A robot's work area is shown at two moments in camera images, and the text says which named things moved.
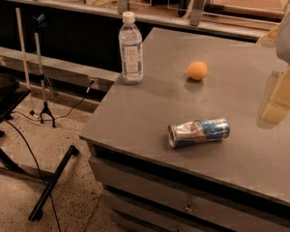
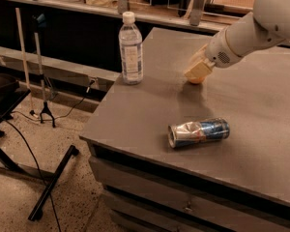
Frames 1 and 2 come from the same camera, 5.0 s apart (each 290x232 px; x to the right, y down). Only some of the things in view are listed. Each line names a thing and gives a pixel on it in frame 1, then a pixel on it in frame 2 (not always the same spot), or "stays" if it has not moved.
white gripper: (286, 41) to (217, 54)
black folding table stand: (7, 94) stays
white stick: (32, 112) stays
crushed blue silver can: (198, 130) stays
